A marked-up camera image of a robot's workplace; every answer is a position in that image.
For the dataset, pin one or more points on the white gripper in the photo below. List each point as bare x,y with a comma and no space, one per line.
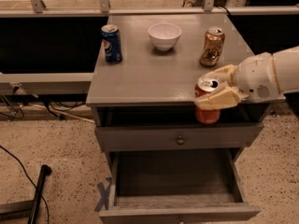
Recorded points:
254,76

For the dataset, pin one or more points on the red coke can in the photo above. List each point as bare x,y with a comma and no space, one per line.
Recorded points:
205,112

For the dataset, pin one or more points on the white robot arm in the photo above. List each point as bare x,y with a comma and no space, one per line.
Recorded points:
286,65

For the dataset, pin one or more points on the gold soda can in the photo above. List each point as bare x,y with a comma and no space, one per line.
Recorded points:
214,42

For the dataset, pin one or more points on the closed grey top drawer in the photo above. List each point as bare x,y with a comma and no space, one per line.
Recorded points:
176,137

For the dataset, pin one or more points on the grey drawer cabinet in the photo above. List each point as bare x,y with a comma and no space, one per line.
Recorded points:
155,87

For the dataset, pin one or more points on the open grey middle drawer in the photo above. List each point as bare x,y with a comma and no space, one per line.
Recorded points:
175,187

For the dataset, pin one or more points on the blue pepsi can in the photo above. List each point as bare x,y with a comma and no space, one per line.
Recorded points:
111,39

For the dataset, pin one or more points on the white bowl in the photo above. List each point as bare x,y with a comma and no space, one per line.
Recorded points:
164,36

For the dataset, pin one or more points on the blue tape cross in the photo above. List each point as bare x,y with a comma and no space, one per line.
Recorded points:
104,195

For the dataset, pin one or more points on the black metal stand leg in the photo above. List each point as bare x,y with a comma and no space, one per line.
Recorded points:
28,208

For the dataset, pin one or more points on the metal railing with glass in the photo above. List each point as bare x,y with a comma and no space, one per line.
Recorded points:
99,8

